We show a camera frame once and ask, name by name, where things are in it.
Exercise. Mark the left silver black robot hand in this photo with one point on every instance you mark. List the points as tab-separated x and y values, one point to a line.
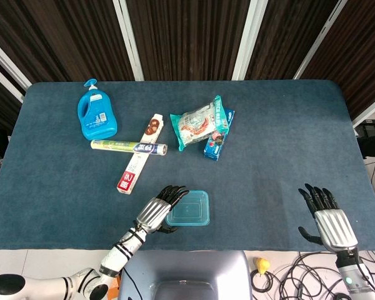
153	212

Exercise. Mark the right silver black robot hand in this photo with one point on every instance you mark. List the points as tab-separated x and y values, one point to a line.
336	228

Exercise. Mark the teal container lid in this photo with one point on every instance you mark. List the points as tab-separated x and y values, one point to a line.
190	209

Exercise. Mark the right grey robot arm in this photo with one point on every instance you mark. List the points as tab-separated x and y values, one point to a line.
351	281

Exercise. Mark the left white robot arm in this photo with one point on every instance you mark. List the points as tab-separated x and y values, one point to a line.
115	257

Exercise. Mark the long white red box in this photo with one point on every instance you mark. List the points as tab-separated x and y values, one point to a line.
132	170

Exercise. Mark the blue cardboard box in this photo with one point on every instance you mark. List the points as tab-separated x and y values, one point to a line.
215	145

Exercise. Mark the black metal equipment base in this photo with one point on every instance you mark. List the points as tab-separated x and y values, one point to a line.
373	140

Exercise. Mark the grey robot torso base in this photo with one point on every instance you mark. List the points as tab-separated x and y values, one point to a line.
187	268

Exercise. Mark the cling film roll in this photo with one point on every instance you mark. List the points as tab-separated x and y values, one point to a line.
118	145

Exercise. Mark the small yellow object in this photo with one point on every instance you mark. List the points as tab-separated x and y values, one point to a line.
262	265

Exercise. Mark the teal clear snack bag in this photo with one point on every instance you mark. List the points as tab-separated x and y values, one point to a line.
193	125

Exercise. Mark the blue table cloth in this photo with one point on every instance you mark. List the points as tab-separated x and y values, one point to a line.
268	156

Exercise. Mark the blue detergent pump bottle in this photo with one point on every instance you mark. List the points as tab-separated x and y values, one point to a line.
97	118

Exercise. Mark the white partition post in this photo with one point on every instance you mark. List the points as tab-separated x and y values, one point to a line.
128	40
370	112
9	64
248	40
319	40
6	83

